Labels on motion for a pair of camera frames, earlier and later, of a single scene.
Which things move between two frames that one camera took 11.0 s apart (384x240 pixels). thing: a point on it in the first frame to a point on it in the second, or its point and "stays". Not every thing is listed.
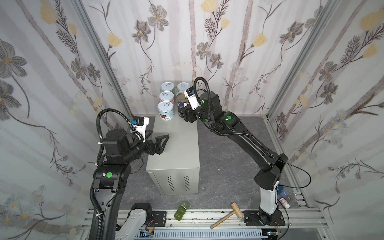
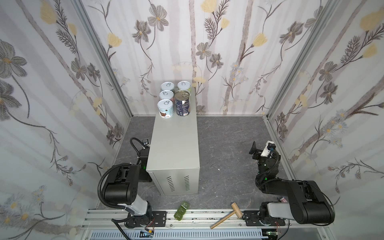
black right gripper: [190, 114] to [258, 154]
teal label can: [166, 110] stays
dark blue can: [181, 99] stays
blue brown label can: [167, 86] stays
